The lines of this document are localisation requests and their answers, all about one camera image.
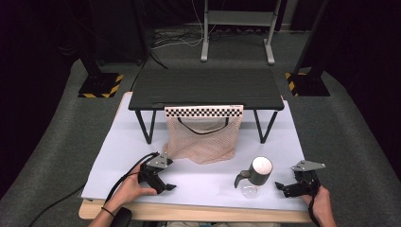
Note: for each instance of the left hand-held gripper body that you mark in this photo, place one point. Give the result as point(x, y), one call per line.
point(156, 161)

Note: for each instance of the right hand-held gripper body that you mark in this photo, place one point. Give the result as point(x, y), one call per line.
point(307, 183)

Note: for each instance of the pink mesh bag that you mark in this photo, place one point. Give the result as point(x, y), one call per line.
point(201, 145)

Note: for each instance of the person's right hand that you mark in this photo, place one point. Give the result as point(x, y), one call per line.
point(322, 203)

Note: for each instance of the person's left hand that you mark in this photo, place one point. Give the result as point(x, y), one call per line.
point(129, 190)

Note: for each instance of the white table sheet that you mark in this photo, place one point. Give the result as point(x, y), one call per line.
point(195, 186)

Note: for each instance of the black rounded armrest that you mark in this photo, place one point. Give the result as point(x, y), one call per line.
point(121, 217)

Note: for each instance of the black-and-white checkered strip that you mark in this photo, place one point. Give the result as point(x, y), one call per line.
point(204, 111)

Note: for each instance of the small black table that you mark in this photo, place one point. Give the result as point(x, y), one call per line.
point(205, 88)

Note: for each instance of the black stand with striped base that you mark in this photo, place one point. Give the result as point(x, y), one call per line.
point(307, 83)
point(101, 83)

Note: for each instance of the white metal stand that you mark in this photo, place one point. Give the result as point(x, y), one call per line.
point(239, 17)

